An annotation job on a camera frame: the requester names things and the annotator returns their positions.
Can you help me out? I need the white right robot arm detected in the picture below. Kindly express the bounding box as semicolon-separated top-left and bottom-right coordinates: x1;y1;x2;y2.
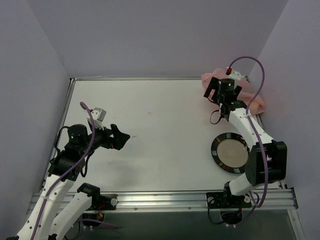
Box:
203;77;288;207

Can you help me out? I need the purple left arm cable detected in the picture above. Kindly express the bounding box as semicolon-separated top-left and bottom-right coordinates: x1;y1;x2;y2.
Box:
32;101;121;240

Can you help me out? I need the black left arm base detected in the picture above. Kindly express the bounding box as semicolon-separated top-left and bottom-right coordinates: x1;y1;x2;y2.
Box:
77;183;118;227

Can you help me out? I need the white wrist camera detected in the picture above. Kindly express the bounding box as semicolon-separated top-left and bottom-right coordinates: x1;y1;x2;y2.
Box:
91;107;107;130
225;67;243;82

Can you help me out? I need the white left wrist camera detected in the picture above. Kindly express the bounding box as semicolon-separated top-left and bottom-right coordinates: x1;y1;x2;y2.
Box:
91;107;107;130

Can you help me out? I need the pink floral plastic bag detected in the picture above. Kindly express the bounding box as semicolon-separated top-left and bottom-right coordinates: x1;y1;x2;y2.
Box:
201;68;266;115

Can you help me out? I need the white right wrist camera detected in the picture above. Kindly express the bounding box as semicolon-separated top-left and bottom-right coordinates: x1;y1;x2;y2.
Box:
225;67;243;82

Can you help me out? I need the dark rimmed beige plate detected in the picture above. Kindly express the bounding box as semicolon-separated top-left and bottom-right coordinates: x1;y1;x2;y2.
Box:
210;132;250;174

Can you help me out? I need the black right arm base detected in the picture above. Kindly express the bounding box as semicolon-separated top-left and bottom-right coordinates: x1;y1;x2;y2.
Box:
206;191;252;226

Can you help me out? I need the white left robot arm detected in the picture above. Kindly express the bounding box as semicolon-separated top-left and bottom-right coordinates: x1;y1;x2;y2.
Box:
13;121;130;240

